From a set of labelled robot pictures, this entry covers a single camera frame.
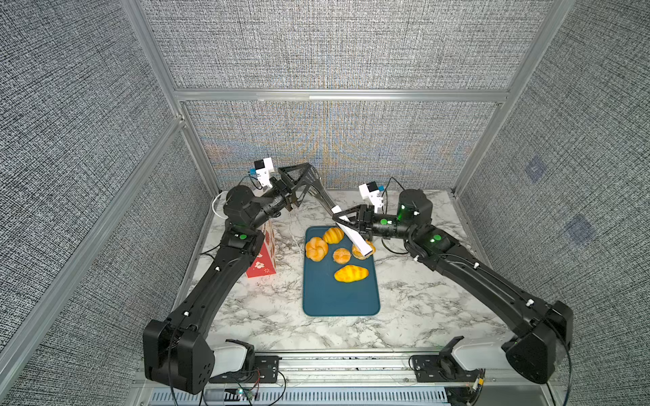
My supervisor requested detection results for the wrist white camera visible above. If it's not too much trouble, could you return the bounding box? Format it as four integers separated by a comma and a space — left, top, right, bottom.
250, 157, 275, 189
358, 181, 384, 213

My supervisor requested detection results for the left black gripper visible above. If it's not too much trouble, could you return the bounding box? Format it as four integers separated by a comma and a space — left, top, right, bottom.
249, 166, 310, 233

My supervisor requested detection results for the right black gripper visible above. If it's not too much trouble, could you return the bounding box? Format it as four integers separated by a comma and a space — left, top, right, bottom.
338, 207, 423, 246

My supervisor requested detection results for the yellow striped croissant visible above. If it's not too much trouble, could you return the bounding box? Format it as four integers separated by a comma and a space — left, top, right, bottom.
334, 265, 370, 284

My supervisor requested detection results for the teal rectangular tray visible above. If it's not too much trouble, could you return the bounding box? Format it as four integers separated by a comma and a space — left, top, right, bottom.
301, 225, 382, 318

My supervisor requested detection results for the striped yellow bun left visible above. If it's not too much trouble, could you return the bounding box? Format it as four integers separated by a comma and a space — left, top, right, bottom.
323, 227, 345, 245

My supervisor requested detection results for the small round crusty bun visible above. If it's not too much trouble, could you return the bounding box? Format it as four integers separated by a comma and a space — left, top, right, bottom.
333, 248, 352, 265

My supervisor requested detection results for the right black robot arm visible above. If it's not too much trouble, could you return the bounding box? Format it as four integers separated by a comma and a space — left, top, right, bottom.
333, 189, 574, 384

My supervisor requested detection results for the knot shaped bread roll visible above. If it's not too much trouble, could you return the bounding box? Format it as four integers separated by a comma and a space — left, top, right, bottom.
306, 237, 329, 262

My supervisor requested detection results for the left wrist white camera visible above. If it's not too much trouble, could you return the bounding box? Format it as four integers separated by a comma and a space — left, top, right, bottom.
250, 157, 275, 189

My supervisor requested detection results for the flaky braided pastry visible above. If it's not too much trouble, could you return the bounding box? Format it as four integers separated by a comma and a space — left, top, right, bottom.
351, 240, 376, 261

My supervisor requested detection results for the red white paper gift bag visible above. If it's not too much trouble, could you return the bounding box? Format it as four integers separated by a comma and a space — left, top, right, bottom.
211, 189, 279, 279

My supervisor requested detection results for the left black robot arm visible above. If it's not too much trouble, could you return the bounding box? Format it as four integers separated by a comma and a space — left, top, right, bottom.
143, 163, 331, 394

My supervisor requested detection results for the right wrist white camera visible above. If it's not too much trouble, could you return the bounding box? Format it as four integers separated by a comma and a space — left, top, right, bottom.
358, 181, 384, 213

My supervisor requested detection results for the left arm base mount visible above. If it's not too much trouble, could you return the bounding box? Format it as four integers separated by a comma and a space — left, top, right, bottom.
209, 339, 280, 383

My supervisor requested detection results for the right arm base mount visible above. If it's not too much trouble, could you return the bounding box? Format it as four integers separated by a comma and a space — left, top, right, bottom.
409, 336, 482, 383

